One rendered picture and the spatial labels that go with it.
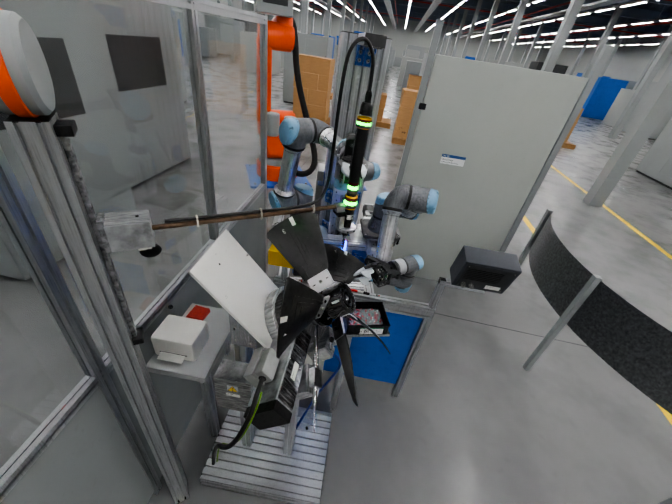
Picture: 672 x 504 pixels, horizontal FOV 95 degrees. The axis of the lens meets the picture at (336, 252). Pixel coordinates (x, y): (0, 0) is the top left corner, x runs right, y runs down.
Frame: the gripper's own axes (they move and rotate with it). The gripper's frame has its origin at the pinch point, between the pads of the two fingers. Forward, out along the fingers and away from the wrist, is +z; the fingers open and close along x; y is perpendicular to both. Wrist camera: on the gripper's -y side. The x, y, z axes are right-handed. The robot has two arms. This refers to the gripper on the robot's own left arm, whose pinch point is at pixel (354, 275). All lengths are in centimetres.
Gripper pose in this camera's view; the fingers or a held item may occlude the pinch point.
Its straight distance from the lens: 131.9
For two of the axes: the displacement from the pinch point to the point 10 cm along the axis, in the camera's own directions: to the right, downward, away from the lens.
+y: 4.7, 6.3, -6.2
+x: -1.8, 7.6, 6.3
